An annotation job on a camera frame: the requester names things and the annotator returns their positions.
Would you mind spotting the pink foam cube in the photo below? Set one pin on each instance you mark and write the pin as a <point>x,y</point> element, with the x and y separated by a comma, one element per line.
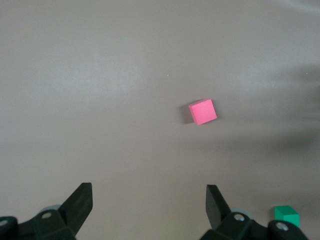
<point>203,112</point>

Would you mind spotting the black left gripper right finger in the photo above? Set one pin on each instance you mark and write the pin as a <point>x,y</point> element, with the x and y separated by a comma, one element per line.
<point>217,210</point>

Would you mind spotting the brown table cover mat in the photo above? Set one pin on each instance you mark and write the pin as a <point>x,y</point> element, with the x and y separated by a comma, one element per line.
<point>100,100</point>

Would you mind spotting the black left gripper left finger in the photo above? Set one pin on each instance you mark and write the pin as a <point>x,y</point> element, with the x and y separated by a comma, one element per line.
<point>77,207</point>

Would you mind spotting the green foam cube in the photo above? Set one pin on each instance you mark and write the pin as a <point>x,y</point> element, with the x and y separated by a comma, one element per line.
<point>287,215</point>

